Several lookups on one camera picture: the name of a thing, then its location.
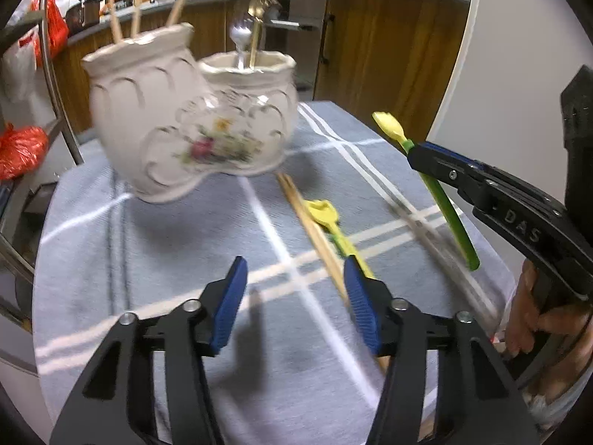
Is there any yellow spoon with green handle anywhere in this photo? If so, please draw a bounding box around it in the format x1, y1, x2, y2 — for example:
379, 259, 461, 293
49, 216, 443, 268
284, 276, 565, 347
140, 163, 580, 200
372, 111, 481, 272

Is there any white plastic bag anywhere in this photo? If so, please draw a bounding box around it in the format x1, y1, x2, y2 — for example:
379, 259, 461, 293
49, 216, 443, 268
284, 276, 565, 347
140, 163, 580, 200
0, 32, 44, 103

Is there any dark red cooker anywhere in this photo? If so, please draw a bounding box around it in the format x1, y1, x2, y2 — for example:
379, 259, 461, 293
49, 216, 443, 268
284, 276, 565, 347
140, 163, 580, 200
65, 0, 103, 33

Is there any yellow plastic spoon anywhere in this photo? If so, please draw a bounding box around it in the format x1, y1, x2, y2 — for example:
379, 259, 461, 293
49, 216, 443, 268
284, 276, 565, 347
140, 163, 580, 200
305, 198, 375, 283

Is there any person's right hand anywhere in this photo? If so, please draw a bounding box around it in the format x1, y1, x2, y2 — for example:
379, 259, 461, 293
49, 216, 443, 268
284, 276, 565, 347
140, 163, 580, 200
504, 258, 593, 360

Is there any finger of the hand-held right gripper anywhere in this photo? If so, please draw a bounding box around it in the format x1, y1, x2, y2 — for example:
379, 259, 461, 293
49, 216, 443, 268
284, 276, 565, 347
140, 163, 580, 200
408, 147, 593, 300
417, 143, 492, 170

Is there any built-in steel oven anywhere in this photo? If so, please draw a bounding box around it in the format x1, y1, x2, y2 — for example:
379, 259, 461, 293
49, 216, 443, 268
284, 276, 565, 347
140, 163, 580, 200
266, 0, 331, 98

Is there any gold metal spoon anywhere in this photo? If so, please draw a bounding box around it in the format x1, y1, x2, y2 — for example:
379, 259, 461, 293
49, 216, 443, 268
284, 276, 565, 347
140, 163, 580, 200
247, 0, 272, 71

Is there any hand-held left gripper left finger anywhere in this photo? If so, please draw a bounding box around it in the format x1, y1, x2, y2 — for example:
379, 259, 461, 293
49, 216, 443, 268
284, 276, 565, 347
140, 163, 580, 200
49, 255, 249, 445

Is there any cream floral ceramic utensil holder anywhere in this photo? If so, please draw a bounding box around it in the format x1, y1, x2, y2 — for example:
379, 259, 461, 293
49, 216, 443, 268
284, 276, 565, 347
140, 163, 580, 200
81, 22, 299, 205

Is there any hanging orange plastic bag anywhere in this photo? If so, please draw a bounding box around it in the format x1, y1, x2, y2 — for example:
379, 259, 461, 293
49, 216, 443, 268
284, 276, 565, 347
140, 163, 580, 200
29, 0, 70, 68

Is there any knotted orange plastic bag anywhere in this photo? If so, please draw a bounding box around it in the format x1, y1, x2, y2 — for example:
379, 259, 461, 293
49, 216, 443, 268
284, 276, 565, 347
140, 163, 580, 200
0, 123, 49, 181

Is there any grey striped tablecloth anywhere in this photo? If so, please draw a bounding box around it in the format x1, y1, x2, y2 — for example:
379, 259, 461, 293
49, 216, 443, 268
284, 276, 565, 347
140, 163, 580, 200
32, 99, 517, 445

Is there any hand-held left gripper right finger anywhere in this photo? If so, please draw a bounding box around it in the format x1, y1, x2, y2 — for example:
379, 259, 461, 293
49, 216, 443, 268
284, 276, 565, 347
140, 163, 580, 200
343, 255, 540, 445

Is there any stainless steel shelf rack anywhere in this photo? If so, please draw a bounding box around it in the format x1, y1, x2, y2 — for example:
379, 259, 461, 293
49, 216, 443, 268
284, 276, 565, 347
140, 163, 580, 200
0, 0, 86, 372

